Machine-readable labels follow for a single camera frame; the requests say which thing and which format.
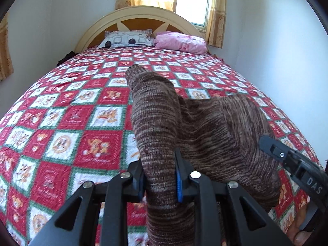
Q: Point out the grey patterned pillow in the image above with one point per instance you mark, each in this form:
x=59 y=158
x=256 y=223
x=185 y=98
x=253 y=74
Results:
x=125 y=38

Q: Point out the person's right hand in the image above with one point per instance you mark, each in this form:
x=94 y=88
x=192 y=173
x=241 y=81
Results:
x=301 y=235

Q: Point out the pink pillow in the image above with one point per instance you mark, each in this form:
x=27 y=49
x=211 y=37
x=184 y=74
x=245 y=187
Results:
x=179 y=42

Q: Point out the window behind headboard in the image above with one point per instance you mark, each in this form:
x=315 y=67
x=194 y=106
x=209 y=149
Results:
x=193 y=2

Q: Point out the red checked printed quilt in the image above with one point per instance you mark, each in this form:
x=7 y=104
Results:
x=76 y=133

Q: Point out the brown knit sweater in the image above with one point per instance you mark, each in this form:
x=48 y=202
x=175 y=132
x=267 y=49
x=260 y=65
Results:
x=205 y=133

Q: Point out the dark cloth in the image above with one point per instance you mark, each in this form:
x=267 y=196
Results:
x=66 y=58

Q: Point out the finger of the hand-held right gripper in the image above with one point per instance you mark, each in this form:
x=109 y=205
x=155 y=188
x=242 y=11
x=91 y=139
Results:
x=274 y=148

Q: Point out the cream arched bed headboard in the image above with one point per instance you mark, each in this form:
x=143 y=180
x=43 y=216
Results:
x=89 y=35

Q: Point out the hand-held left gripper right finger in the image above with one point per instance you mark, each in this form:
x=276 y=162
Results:
x=179 y=184

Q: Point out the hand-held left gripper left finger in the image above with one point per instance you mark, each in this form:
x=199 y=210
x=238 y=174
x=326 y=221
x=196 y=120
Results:
x=140 y=188

